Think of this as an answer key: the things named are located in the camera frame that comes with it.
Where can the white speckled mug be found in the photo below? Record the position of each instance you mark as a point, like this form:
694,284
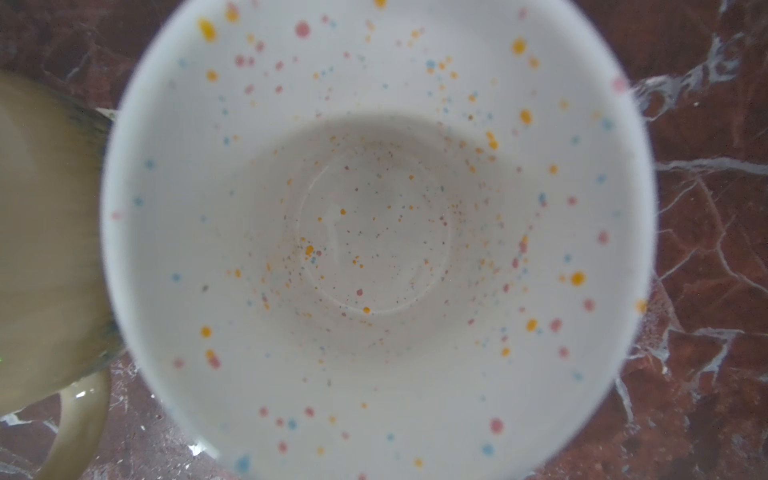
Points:
379,239

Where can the beige glazed mug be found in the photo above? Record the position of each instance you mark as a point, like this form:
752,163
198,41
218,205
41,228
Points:
58,333

